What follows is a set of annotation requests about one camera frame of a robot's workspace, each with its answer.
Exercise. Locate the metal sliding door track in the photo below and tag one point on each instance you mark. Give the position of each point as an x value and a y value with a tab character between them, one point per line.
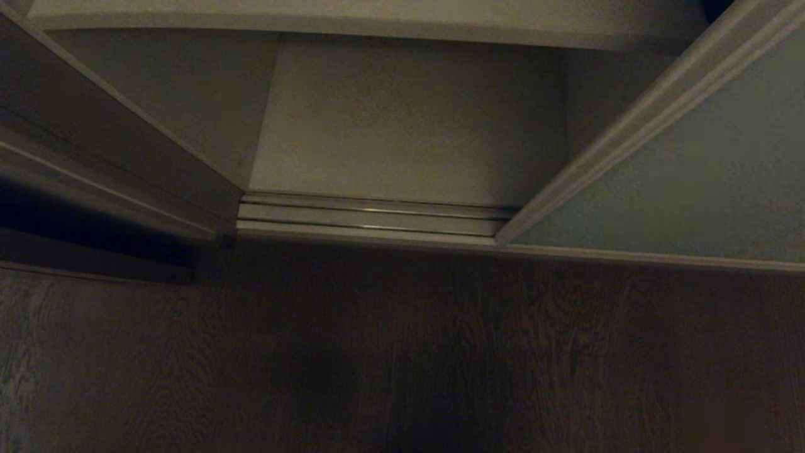
371	216

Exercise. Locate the white wardrobe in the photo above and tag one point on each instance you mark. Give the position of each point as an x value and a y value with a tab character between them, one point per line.
409	126

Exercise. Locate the wardrobe shelf board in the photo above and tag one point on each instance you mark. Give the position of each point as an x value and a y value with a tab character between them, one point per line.
377	16

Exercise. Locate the white right sliding closet door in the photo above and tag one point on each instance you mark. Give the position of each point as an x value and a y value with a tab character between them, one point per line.
692	176

